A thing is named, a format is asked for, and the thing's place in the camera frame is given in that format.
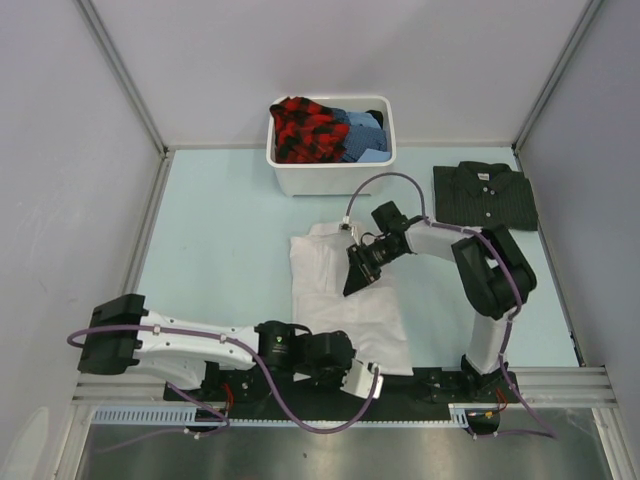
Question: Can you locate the left aluminium corner post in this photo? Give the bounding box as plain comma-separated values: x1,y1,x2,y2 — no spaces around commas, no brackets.
73,0,168,157

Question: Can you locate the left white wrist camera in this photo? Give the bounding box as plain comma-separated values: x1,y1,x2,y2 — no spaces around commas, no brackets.
340,359,384,399

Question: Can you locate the white slotted cable duct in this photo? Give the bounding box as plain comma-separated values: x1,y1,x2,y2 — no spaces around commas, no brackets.
92,406,468,428

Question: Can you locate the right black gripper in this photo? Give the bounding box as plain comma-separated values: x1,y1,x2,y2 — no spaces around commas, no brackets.
344,238,404,296

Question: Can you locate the right aluminium corner post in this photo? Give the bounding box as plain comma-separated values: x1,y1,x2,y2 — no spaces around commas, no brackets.
511,0,606,156

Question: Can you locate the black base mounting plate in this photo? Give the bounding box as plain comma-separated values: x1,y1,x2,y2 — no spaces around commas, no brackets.
186,364,517,422

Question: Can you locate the red black plaid shirt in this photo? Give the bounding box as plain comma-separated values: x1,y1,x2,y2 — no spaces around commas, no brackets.
269,97,350,164

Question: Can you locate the aluminium front rail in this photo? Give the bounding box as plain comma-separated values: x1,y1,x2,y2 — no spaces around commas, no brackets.
71,367,617,408

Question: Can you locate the aluminium corner post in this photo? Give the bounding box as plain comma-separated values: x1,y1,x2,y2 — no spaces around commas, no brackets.
73,0,168,157
511,0,606,156

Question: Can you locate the white plastic bin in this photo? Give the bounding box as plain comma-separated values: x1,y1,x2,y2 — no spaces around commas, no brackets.
266,95,397,196

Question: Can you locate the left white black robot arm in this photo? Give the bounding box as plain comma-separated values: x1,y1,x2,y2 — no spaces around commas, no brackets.
68,294,356,400

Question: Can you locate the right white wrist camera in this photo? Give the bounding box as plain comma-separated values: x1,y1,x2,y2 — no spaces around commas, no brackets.
339,218,360,244

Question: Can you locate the folded black striped shirt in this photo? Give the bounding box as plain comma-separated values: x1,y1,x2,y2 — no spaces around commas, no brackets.
433,161,538,231

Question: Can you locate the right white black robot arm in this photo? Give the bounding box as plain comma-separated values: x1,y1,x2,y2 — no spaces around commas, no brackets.
343,201,537,401

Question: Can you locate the white long sleeve shirt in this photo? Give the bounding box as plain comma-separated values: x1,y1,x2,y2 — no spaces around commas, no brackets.
290,222,413,376

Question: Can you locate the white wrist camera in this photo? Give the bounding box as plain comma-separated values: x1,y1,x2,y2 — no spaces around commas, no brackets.
339,218,360,244
340,359,384,399

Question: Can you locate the blue patterned shirt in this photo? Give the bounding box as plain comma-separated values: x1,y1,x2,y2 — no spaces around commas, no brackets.
332,108,391,164

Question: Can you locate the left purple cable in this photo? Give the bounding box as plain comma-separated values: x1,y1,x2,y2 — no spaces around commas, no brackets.
66,324,384,453

